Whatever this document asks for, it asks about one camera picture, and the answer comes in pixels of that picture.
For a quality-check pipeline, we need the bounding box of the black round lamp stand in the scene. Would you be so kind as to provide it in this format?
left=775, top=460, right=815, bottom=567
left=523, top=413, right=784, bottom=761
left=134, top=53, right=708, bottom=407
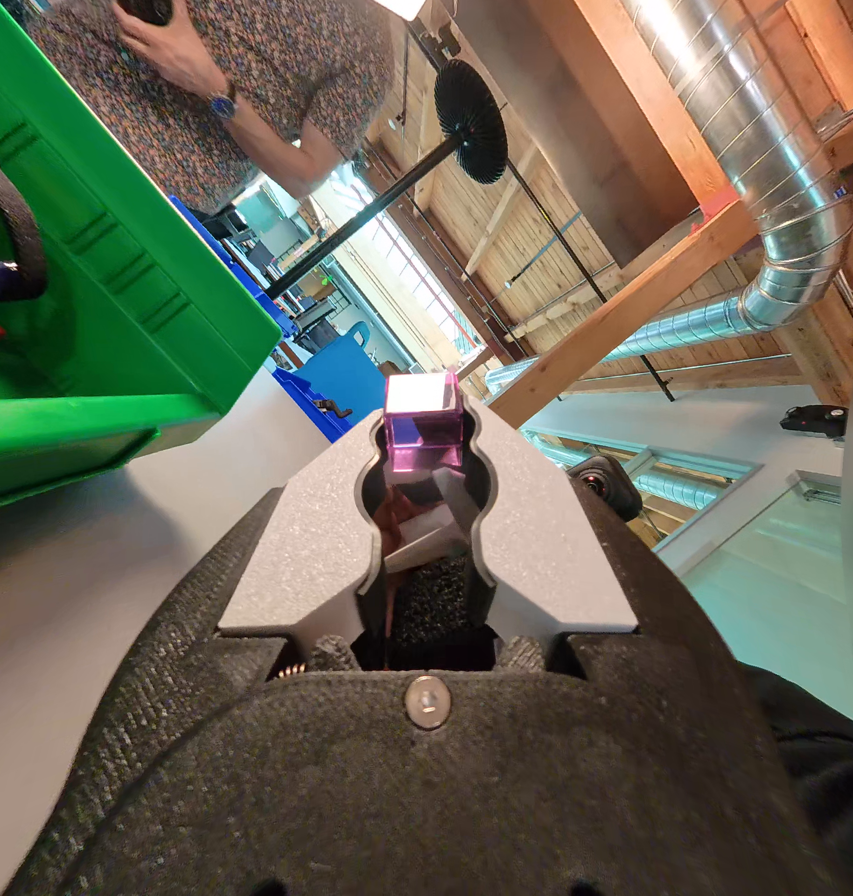
left=266, top=59, right=510, bottom=302

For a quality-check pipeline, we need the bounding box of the black cable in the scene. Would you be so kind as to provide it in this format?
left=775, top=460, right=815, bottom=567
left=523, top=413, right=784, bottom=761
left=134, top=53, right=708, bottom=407
left=0, top=140, right=49, bottom=302

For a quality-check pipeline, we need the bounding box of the black phone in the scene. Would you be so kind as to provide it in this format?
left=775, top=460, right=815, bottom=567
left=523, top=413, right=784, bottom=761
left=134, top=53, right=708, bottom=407
left=116, top=0, right=175, bottom=26

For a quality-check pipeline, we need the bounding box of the person's right forearm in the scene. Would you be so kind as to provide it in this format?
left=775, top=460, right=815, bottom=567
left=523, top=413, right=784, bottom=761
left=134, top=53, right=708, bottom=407
left=742, top=665, right=853, bottom=896

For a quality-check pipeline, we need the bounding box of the large silver air duct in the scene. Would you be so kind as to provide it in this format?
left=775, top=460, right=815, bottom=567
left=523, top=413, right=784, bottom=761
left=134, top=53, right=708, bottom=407
left=483, top=0, right=853, bottom=403

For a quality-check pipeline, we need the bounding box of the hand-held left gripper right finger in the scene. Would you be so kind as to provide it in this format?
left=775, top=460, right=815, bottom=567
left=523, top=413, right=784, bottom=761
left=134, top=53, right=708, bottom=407
left=459, top=397, right=639, bottom=662

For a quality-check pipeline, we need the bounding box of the purple transparent cube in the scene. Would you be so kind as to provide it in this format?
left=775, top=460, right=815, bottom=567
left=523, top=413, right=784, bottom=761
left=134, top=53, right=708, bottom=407
left=384, top=371, right=465, bottom=477

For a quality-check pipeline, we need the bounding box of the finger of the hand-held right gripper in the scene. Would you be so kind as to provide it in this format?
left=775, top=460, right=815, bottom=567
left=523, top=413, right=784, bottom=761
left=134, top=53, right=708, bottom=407
left=427, top=474, right=475, bottom=530
left=382, top=504, right=458, bottom=571

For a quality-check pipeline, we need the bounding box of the green plastic bin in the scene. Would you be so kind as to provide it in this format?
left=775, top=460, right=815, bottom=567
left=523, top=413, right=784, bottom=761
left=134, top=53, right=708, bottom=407
left=0, top=0, right=283, bottom=512

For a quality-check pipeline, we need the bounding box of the black wall speaker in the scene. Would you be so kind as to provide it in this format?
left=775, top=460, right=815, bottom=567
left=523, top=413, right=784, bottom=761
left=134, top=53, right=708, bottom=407
left=780, top=404, right=849, bottom=439

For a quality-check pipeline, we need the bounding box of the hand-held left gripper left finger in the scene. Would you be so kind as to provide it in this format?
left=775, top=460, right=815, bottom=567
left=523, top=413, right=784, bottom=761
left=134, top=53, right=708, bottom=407
left=217, top=404, right=392, bottom=670

